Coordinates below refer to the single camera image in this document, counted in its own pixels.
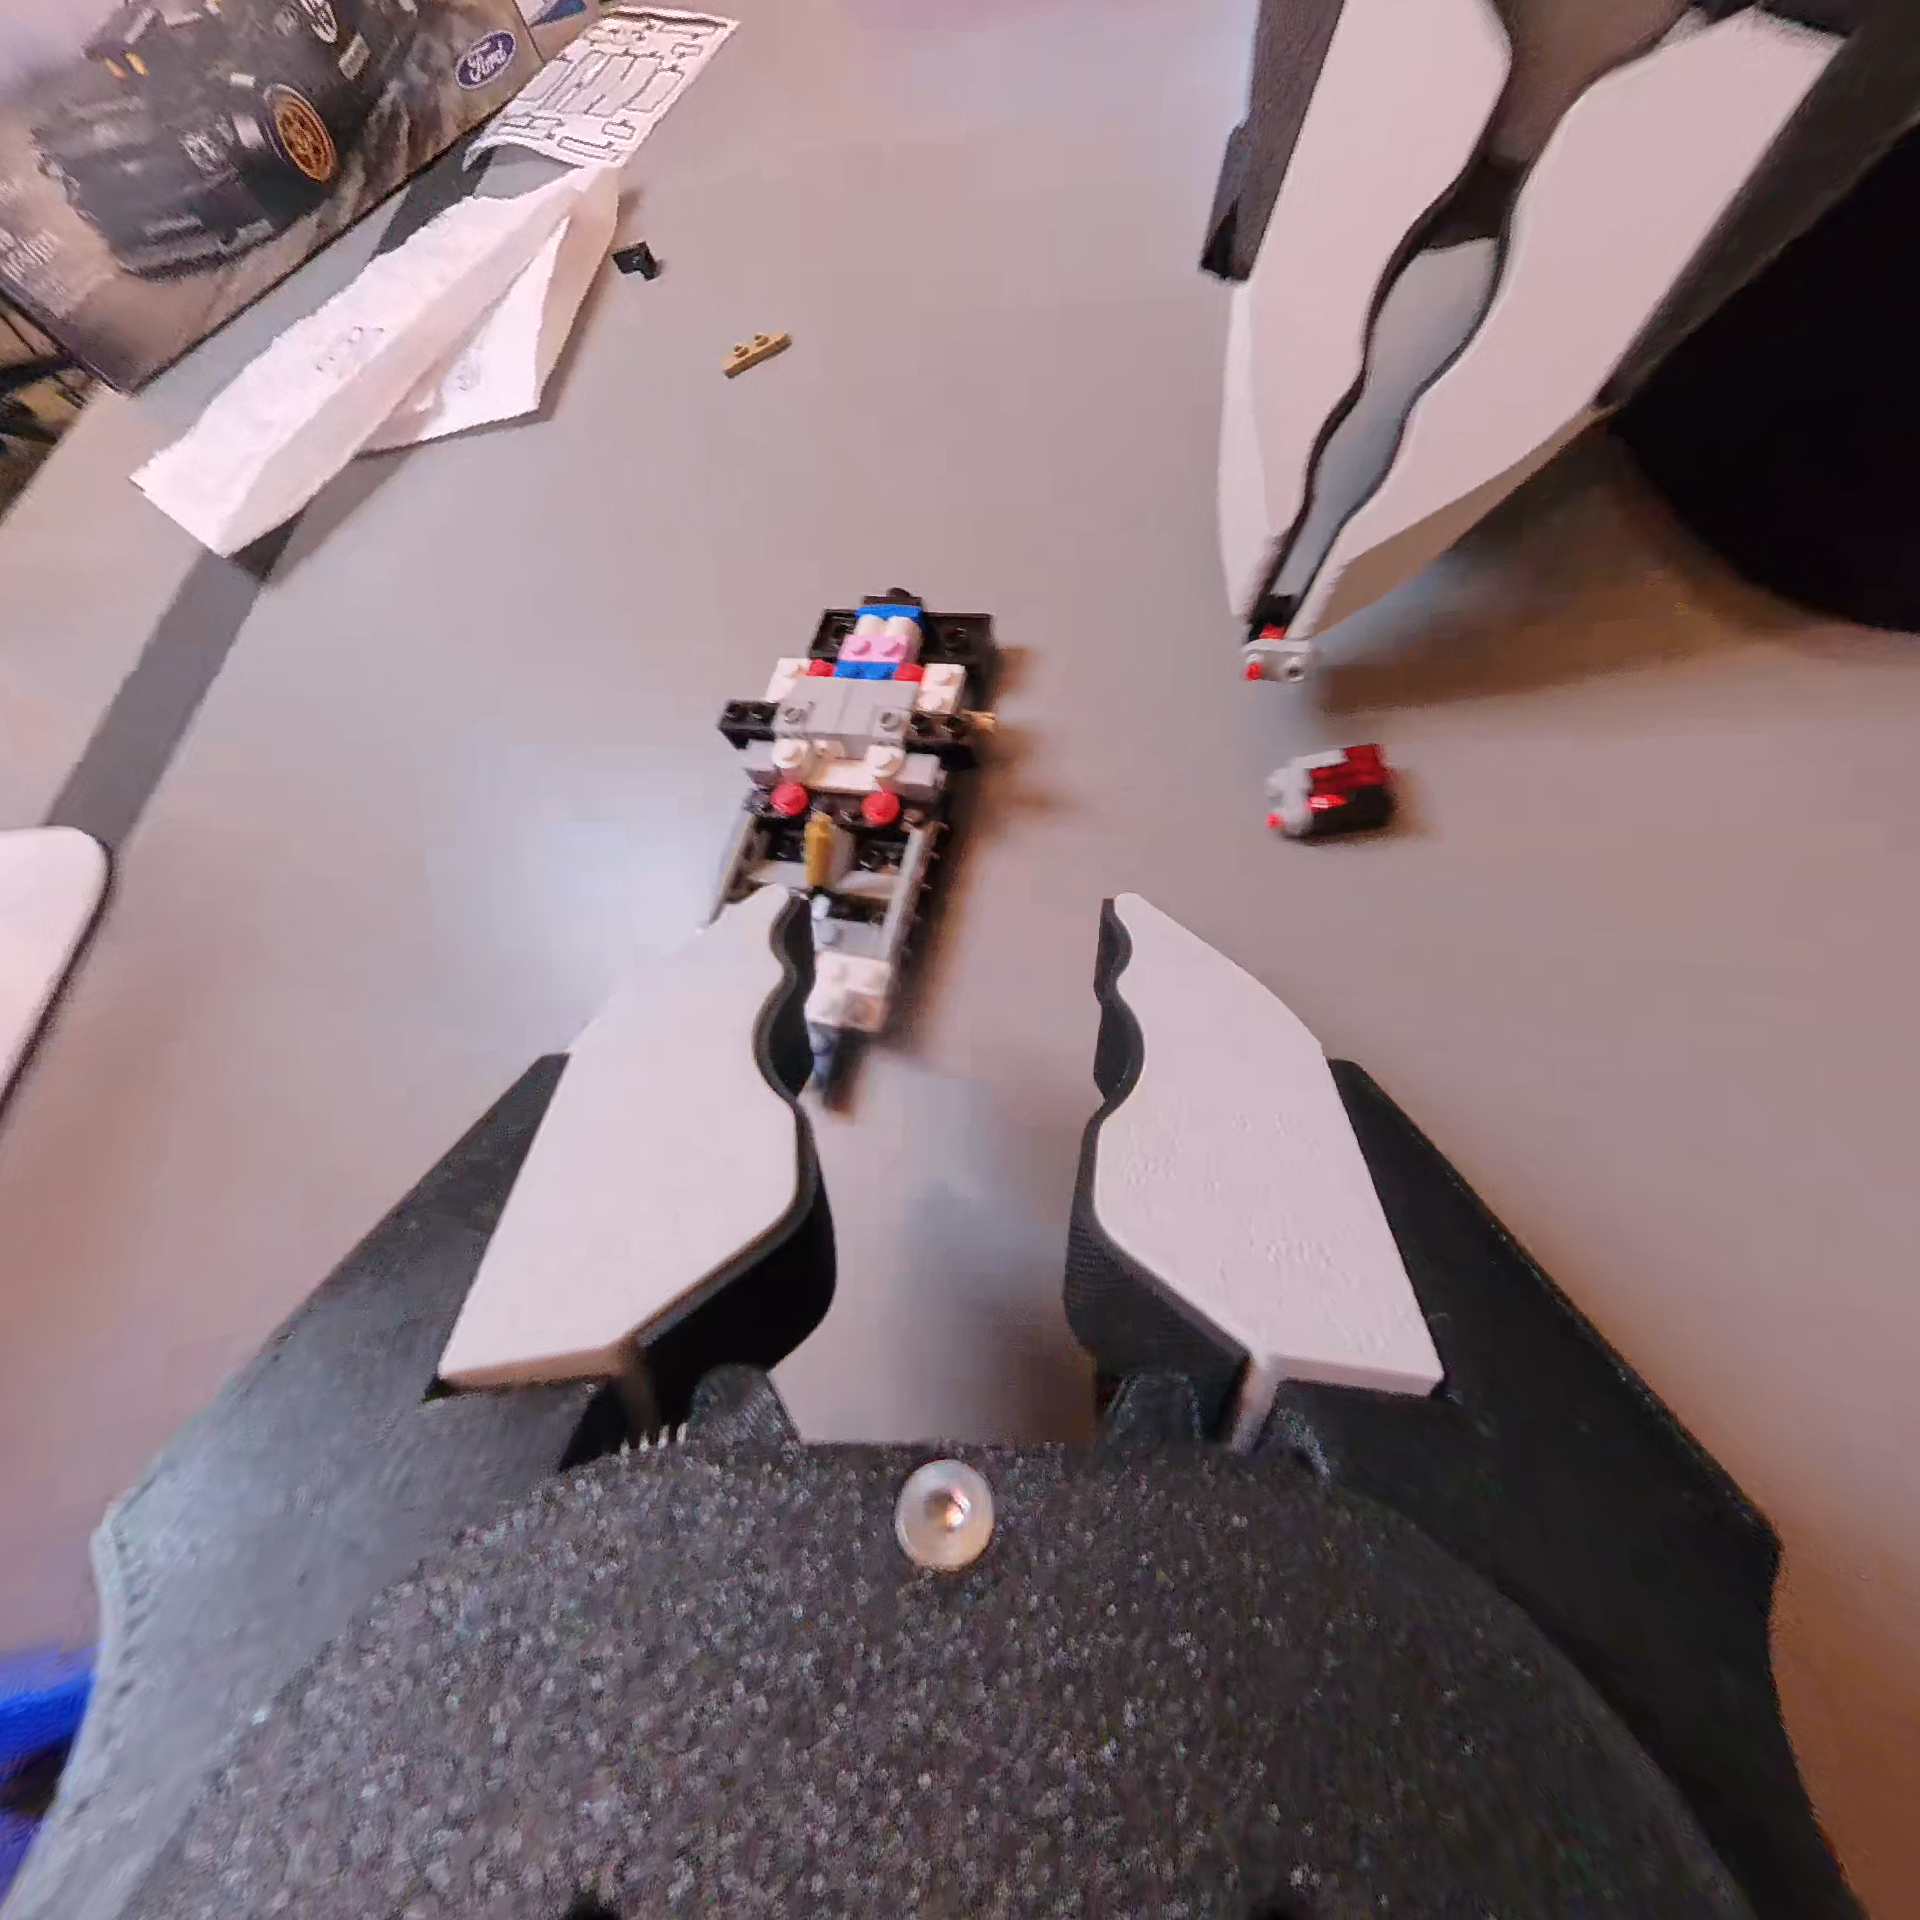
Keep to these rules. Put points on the toy car set box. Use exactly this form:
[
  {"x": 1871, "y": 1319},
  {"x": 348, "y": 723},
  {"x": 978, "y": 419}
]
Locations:
[{"x": 212, "y": 152}]

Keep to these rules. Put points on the white numbered paper bag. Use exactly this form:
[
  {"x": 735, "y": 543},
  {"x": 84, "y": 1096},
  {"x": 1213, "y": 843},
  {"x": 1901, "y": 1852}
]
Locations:
[{"x": 333, "y": 376}]

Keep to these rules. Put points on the tan two-stud plate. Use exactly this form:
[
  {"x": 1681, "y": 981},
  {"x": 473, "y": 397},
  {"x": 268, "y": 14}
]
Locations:
[{"x": 757, "y": 356}]

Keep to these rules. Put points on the small black brick piece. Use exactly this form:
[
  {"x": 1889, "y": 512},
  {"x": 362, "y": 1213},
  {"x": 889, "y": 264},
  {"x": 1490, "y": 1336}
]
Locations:
[{"x": 636, "y": 261}]

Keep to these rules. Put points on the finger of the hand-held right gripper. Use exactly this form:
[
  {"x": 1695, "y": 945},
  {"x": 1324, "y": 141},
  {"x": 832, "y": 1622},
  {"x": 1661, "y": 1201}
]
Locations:
[
  {"x": 1621, "y": 212},
  {"x": 1352, "y": 241}
]

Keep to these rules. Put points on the white book stand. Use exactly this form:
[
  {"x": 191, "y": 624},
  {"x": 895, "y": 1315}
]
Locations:
[{"x": 38, "y": 948}]

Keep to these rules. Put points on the brick car model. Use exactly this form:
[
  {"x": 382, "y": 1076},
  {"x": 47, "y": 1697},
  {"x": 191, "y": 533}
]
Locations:
[{"x": 856, "y": 766}]

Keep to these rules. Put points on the white sticker sheet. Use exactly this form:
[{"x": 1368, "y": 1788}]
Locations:
[{"x": 616, "y": 77}]

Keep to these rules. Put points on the small red white brick assembly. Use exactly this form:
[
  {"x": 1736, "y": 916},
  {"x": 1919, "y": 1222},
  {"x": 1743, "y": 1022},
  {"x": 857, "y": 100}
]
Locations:
[{"x": 1327, "y": 795}]

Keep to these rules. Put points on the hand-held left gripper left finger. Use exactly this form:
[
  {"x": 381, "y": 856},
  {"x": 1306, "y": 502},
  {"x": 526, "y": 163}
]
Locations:
[{"x": 631, "y": 1201}]

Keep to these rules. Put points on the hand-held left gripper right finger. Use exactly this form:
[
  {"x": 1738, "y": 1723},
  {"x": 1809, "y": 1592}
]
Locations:
[{"x": 1260, "y": 1201}]

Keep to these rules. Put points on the large blue plastic bin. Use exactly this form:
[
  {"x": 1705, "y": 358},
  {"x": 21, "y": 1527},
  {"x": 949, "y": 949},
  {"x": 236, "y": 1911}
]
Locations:
[{"x": 31, "y": 1727}]

